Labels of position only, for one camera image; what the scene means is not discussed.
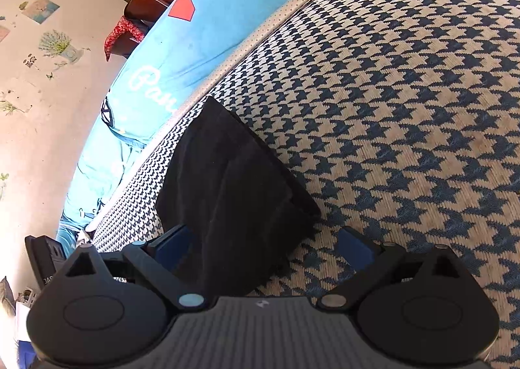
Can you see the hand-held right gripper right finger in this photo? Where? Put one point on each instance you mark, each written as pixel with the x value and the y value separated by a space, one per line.
pixel 357 249

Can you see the green sprig wall sticker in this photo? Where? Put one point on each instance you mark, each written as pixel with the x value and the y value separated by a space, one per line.
pixel 10 103

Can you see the blue picture wall sticker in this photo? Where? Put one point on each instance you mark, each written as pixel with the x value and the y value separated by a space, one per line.
pixel 40 9

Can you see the brown wooden chair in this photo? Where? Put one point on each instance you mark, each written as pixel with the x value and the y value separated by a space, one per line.
pixel 126 44
pixel 148 3

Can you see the blue printed sofa cover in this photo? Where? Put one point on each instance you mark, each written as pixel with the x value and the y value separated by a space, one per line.
pixel 170 52

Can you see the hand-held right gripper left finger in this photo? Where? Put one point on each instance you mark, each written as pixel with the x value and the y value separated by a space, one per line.
pixel 168 249

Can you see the red floral cloth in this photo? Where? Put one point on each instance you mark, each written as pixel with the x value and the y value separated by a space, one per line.
pixel 122 30

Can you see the blue white houndstooth sofa mat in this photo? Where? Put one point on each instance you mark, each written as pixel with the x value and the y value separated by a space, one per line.
pixel 386 109

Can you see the lavender pot wall sticker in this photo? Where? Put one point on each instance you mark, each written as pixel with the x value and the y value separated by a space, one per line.
pixel 61 46

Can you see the black garment with white stripes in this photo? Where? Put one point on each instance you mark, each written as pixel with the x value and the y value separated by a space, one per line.
pixel 227 190

